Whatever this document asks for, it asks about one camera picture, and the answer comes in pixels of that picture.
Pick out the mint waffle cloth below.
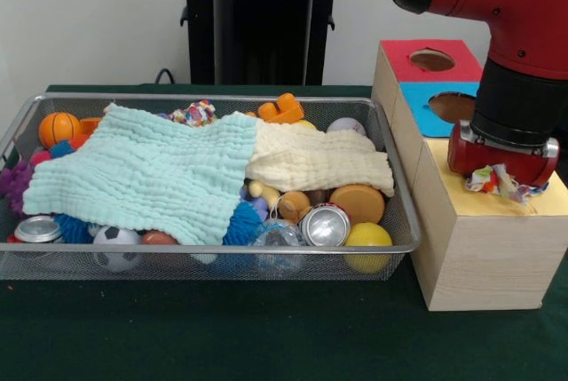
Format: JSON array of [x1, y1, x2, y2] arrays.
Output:
[[20, 102, 259, 247]]

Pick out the orange toy basketball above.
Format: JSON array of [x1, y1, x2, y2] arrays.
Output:
[[37, 111, 83, 150]]

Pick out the white toy baseball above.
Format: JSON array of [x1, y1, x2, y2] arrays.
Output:
[[327, 116, 368, 137]]

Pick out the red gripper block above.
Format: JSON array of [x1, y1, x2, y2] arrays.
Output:
[[446, 119, 560, 187]]

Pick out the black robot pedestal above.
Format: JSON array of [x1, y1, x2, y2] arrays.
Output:
[[170, 0, 359, 87]]

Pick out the polka dot paper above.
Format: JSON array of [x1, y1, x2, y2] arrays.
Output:
[[463, 163, 551, 214]]

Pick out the dark green table cloth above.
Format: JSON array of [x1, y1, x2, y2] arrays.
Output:
[[0, 83, 568, 381]]

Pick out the red and silver can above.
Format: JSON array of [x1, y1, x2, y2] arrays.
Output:
[[7, 215, 66, 244]]

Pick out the crushed clear plastic bottle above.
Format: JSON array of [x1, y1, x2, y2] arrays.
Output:
[[251, 217, 308, 274]]

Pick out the crushed silver can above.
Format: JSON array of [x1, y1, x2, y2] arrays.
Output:
[[299, 202, 352, 248]]

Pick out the orange rubber toy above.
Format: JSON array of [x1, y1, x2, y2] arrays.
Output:
[[256, 92, 306, 125]]

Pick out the wooden box three round holes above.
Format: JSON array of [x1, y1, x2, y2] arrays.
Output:
[[370, 37, 568, 313]]

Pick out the small soccer ball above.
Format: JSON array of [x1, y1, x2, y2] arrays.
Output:
[[91, 225, 144, 274]]

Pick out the yellow ball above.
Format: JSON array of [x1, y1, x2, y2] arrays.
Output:
[[343, 220, 394, 274]]

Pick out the cream waffle cloth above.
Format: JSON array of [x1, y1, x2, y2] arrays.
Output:
[[245, 119, 396, 199]]

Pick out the silver wire mesh bin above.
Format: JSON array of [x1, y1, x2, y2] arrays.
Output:
[[0, 91, 423, 282]]

